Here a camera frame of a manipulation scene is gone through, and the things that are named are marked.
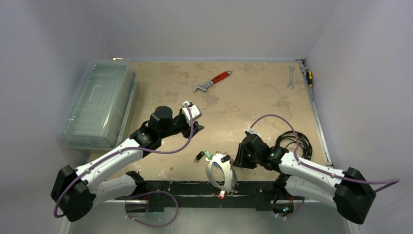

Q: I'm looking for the large white keyring with keys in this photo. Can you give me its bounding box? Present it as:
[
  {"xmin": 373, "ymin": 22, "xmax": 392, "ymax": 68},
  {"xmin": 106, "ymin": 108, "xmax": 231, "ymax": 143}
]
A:
[{"xmin": 203, "ymin": 151, "xmax": 239, "ymax": 199}]

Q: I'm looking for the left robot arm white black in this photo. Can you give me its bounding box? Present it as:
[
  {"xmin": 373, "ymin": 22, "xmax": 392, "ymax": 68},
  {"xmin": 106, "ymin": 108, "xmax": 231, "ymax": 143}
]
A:
[{"xmin": 51, "ymin": 101, "xmax": 204, "ymax": 222}]

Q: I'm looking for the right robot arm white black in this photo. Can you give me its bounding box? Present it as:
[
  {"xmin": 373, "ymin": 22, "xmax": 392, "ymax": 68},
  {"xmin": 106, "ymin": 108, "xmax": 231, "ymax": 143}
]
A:
[{"xmin": 234, "ymin": 134, "xmax": 376, "ymax": 224}]

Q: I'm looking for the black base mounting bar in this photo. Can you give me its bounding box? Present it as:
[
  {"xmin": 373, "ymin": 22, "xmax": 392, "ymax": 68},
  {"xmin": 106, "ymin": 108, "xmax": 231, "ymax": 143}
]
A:
[{"xmin": 114, "ymin": 180, "xmax": 305, "ymax": 213}]

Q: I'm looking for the silver open end wrench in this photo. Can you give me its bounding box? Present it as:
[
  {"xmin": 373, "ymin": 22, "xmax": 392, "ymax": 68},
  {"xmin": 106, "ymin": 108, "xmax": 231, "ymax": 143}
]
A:
[{"xmin": 287, "ymin": 65, "xmax": 295, "ymax": 89}]

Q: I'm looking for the clear plastic storage box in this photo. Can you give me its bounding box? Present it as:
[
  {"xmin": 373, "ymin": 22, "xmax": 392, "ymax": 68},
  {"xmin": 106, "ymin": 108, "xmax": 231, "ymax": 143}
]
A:
[{"xmin": 59, "ymin": 60, "xmax": 138, "ymax": 150}]

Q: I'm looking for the yellow black screwdriver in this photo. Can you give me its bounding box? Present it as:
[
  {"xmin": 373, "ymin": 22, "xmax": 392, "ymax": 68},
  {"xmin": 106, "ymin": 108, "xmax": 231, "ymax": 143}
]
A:
[{"xmin": 306, "ymin": 71, "xmax": 313, "ymax": 88}]

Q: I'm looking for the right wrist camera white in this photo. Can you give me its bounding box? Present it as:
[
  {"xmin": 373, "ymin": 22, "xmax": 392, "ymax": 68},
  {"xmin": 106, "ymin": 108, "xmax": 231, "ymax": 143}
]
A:
[{"xmin": 245, "ymin": 128, "xmax": 261, "ymax": 137}]

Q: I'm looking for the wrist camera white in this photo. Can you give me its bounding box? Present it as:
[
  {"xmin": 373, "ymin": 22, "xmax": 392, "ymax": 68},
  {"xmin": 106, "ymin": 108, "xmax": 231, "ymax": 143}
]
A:
[
  {"xmin": 181, "ymin": 101, "xmax": 203, "ymax": 123},
  {"xmin": 245, "ymin": 128, "xmax": 261, "ymax": 137}
]

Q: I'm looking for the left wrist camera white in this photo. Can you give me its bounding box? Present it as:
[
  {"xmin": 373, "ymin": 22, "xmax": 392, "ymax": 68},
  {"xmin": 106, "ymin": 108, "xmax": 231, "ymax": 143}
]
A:
[{"xmin": 181, "ymin": 101, "xmax": 203, "ymax": 123}]

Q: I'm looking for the red handled adjustable wrench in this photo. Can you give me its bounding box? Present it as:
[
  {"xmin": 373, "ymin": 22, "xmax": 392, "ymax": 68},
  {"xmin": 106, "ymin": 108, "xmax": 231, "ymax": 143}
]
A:
[{"xmin": 193, "ymin": 70, "xmax": 232, "ymax": 92}]

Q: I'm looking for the black cable bundle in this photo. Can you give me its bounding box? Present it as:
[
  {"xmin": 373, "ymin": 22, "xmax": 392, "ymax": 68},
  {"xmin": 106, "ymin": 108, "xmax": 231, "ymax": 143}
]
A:
[{"xmin": 276, "ymin": 131, "xmax": 313, "ymax": 160}]

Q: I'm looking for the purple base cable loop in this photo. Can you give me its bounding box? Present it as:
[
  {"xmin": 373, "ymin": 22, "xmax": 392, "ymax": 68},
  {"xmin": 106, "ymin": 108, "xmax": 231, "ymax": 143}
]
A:
[{"xmin": 124, "ymin": 190, "xmax": 179, "ymax": 229}]

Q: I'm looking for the aluminium frame rail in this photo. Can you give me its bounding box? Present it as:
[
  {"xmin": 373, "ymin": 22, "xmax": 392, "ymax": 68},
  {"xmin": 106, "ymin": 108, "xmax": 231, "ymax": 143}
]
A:
[{"xmin": 295, "ymin": 59, "xmax": 334, "ymax": 168}]

